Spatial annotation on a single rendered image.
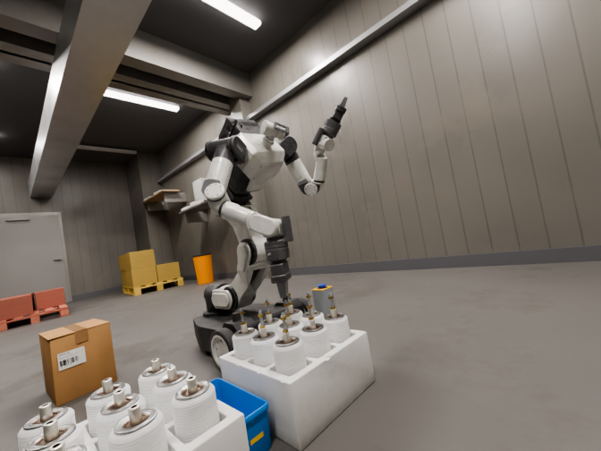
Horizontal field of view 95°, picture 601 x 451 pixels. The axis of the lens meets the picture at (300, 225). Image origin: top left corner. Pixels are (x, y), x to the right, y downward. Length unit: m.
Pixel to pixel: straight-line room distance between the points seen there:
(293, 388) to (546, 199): 2.67
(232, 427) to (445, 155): 2.93
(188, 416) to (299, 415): 0.30
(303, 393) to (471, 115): 2.86
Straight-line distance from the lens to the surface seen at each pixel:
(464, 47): 3.45
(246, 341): 1.07
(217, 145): 1.30
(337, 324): 1.04
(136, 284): 6.34
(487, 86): 3.27
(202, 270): 5.71
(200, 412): 0.76
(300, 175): 1.61
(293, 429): 0.92
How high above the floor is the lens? 0.56
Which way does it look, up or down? 3 degrees up
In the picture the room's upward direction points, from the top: 10 degrees counter-clockwise
